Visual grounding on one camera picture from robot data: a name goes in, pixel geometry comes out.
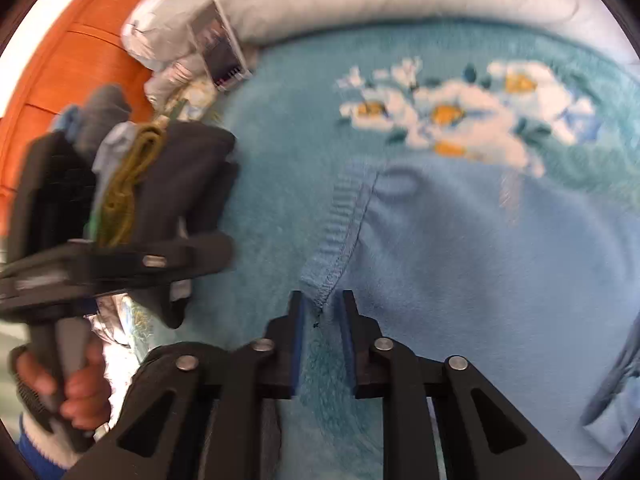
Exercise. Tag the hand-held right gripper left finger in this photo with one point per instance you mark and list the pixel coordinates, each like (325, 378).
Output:
(298, 345)

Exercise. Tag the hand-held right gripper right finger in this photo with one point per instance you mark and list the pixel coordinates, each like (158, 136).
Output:
(349, 345)

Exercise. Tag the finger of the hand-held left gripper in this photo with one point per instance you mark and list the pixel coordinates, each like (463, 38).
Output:
(150, 262)

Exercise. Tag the light blue fleece garment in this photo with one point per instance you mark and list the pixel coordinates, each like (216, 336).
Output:
(450, 260)

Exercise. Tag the person's left hand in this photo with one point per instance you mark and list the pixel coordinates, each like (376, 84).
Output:
(82, 390)

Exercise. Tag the silver foil wrapper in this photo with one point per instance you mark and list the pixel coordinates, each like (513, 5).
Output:
(112, 320)

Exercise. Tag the pale blue cloth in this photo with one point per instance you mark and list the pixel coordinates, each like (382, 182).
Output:
(110, 155)

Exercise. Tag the grey cloth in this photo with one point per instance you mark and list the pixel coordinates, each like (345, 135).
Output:
(102, 115)

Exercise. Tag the orange wooden headboard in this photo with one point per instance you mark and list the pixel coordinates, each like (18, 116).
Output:
(75, 50)

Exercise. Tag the teal floral blanket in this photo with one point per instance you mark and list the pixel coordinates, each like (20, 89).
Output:
(280, 160)

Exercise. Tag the white patterned cloth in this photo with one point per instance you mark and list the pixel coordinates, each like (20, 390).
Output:
(192, 95)

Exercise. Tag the white pillow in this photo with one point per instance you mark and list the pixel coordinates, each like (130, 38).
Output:
(400, 0)

